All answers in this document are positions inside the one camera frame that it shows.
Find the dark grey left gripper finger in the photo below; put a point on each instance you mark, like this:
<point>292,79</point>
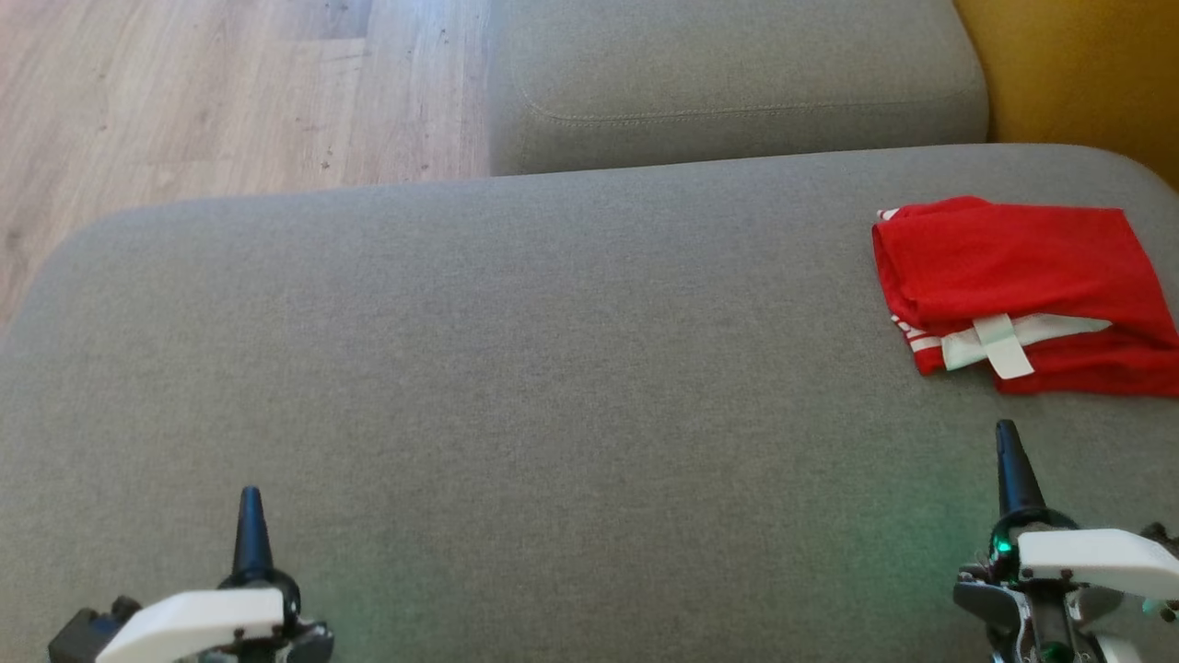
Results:
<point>241,543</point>
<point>261,548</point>

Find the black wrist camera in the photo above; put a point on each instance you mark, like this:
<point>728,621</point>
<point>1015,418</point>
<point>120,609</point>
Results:
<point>1159,534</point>
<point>87,635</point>

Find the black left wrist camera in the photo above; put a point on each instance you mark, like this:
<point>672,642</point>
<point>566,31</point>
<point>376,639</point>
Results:
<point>87,635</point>

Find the large yellow sofa cushion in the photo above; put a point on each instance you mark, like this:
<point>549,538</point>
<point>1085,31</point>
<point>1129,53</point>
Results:
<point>1087,74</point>

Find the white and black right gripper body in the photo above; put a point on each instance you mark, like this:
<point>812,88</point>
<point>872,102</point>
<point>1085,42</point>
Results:
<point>1078,571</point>

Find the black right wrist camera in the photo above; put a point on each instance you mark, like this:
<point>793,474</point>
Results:
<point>1159,534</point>

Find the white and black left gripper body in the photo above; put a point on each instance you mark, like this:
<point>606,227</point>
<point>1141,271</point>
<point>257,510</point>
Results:
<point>193,626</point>

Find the red basketball jersey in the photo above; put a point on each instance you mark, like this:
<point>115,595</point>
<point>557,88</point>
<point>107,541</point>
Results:
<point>1013,249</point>

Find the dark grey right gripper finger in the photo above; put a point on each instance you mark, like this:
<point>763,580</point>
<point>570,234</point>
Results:
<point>1009,479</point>
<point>1028,493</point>

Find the small grey sofa cushion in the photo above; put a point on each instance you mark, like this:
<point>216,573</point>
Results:
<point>737,83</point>

